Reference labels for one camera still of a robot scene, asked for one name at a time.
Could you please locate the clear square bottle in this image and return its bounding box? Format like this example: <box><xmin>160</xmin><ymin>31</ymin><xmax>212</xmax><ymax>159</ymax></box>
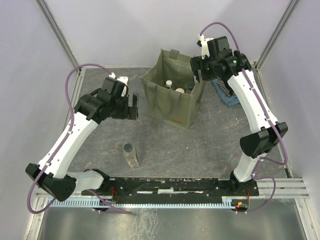
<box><xmin>184</xmin><ymin>82</ymin><xmax>195</xmax><ymax>94</ymax></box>
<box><xmin>123</xmin><ymin>142</ymin><xmax>139</xmax><ymax>168</ymax></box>

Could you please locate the cream cylindrical jar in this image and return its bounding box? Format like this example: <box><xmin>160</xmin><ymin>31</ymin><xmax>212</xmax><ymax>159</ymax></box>
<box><xmin>175</xmin><ymin>87</ymin><xmax>186</xmax><ymax>94</ymax></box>

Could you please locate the chrome dome clear bottle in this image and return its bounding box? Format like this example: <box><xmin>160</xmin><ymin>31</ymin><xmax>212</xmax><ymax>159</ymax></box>
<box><xmin>165</xmin><ymin>80</ymin><xmax>174</xmax><ymax>90</ymax></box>

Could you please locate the green canvas bag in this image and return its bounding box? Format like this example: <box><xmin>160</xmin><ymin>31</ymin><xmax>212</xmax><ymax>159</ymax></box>
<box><xmin>140</xmin><ymin>49</ymin><xmax>206</xmax><ymax>130</ymax></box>

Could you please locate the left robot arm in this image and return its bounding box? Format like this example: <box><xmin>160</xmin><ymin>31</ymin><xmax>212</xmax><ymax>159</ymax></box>
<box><xmin>25</xmin><ymin>74</ymin><xmax>139</xmax><ymax>202</ymax></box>

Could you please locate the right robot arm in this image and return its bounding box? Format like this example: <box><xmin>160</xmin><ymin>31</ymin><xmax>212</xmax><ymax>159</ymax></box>
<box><xmin>190</xmin><ymin>35</ymin><xmax>288</xmax><ymax>196</ymax></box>

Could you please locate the black white striped cloth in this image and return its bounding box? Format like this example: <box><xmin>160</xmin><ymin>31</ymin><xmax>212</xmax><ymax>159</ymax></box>
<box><xmin>217</xmin><ymin>78</ymin><xmax>235</xmax><ymax>97</ymax></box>

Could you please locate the blue folded cloth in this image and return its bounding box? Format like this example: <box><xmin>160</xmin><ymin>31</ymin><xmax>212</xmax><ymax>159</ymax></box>
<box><xmin>211</xmin><ymin>78</ymin><xmax>240</xmax><ymax>107</ymax></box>

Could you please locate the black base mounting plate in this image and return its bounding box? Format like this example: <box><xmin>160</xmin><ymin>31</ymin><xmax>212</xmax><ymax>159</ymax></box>
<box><xmin>94</xmin><ymin>177</ymin><xmax>259</xmax><ymax>205</ymax></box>

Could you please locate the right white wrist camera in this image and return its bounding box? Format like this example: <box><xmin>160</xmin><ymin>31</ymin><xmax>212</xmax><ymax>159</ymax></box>
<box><xmin>197</xmin><ymin>34</ymin><xmax>214</xmax><ymax>60</ymax></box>

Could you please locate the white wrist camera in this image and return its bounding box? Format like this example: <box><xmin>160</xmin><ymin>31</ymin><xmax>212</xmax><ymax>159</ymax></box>
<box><xmin>197</xmin><ymin>34</ymin><xmax>214</xmax><ymax>60</ymax></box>
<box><xmin>109</xmin><ymin>72</ymin><xmax>129</xmax><ymax>97</ymax></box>

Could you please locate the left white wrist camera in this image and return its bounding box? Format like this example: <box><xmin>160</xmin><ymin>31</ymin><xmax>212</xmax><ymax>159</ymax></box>
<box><xmin>109</xmin><ymin>72</ymin><xmax>129</xmax><ymax>97</ymax></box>

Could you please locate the blue slotted cable duct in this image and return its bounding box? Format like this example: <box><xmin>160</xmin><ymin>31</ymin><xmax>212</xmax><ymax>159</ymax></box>
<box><xmin>51</xmin><ymin>196</ymin><xmax>245</xmax><ymax>210</ymax></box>

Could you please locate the aluminium front rail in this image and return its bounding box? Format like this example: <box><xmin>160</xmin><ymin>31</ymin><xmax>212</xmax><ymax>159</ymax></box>
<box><xmin>34</xmin><ymin>177</ymin><xmax>311</xmax><ymax>200</ymax></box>

